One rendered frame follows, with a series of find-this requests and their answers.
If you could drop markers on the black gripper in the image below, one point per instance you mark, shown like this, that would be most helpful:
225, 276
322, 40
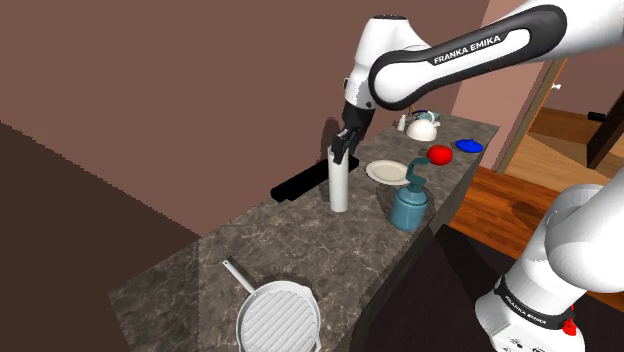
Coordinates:
357, 117

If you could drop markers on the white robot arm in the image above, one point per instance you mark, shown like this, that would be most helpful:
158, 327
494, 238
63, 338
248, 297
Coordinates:
560, 253

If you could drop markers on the tall white cylinder bottle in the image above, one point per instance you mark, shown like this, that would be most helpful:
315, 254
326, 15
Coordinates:
339, 187

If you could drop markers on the white round plate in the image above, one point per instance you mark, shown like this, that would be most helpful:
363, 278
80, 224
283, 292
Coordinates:
386, 172

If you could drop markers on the long black block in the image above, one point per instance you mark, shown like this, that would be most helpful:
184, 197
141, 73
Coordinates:
302, 183

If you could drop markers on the small white shaker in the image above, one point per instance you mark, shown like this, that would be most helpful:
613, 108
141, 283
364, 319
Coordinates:
401, 123

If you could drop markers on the white kettle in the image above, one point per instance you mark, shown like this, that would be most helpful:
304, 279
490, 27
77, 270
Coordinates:
421, 130

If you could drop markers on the blue pump dispenser bottle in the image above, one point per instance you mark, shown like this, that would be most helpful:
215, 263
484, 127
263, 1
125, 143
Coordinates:
408, 209

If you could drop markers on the red apple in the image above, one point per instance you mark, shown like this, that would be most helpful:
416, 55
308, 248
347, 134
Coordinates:
440, 155

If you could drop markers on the blue flat lid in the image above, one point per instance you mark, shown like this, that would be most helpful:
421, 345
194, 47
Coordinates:
469, 146

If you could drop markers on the brown wooden door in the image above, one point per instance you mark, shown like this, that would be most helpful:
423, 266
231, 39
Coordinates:
529, 122

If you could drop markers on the white grill pan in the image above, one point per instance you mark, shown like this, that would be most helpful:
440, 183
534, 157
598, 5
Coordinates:
280, 319

